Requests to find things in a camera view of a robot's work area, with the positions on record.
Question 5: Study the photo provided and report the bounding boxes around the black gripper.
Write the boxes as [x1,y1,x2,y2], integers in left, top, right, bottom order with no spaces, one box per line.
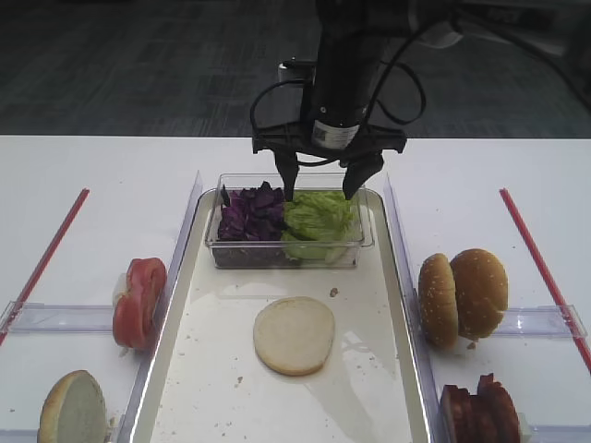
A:
[251,107,405,201]

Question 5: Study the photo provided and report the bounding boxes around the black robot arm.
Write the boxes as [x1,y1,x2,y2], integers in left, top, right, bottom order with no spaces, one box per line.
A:
[252,1,590,198]

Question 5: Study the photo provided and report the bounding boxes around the green lettuce pile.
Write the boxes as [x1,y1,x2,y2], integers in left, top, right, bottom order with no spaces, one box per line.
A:
[282,190,361,243]

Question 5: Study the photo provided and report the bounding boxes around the rear tomato slice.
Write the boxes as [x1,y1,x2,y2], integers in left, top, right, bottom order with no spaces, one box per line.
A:
[127,257,167,322]

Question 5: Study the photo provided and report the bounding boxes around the tomato slice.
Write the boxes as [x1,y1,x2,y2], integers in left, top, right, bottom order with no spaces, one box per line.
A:
[127,257,167,322]
[113,293,154,350]

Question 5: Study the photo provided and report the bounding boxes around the front tomato slice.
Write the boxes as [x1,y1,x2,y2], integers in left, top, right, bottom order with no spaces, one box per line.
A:
[113,293,154,350]

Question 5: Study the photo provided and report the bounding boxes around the clear plastic container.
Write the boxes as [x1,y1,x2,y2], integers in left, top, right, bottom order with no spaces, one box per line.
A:
[204,173,373,269]

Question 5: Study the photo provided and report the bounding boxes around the purple cabbage pile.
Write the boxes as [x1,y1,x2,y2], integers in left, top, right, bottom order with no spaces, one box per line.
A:
[212,181,299,269]

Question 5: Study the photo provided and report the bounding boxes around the bottom bun on tray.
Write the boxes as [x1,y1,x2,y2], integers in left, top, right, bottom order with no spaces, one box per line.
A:
[253,296,335,377]

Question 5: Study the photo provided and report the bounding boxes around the right red strip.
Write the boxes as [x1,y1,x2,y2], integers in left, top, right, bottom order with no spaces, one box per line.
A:
[499,188,590,370]

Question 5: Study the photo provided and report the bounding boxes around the red strip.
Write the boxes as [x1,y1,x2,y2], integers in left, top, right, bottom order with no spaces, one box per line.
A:
[0,188,90,344]
[499,188,590,370]

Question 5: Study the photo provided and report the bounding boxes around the sesame bun top front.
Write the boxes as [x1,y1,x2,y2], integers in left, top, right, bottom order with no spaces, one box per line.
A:
[417,253,459,349]

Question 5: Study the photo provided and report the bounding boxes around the sesame bun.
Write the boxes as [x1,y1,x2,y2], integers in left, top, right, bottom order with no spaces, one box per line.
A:
[451,248,508,341]
[417,253,459,349]

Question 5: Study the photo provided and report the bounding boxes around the sesame bun top rear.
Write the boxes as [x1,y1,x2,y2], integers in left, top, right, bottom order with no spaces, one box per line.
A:
[451,248,508,341]

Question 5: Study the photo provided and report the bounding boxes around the white metal tray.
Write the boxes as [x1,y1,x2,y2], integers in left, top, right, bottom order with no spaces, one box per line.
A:
[149,191,427,442]

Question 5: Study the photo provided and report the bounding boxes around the left red strip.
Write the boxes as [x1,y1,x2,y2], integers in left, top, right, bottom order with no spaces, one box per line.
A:
[0,188,90,344]

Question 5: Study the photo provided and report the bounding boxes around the left bun half standing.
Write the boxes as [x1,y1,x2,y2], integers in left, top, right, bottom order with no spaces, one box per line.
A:
[37,370,107,443]

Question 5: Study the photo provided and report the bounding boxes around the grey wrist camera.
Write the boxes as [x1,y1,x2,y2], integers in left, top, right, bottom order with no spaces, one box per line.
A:
[277,58,316,84]

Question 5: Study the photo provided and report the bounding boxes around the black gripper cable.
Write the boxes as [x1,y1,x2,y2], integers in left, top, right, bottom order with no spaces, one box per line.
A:
[249,8,591,167]

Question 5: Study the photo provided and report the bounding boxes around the right clear rail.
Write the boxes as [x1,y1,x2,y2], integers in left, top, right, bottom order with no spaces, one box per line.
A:
[493,305,587,339]

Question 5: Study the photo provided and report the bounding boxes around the clear rail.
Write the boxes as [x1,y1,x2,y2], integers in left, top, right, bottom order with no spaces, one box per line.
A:
[1,302,114,333]
[493,305,587,339]

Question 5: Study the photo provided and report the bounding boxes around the left clear rail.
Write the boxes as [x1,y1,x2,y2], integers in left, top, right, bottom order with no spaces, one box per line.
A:
[1,302,114,333]

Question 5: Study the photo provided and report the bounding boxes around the left clear divider wall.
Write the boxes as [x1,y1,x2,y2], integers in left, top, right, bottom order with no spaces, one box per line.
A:
[115,175,203,442]

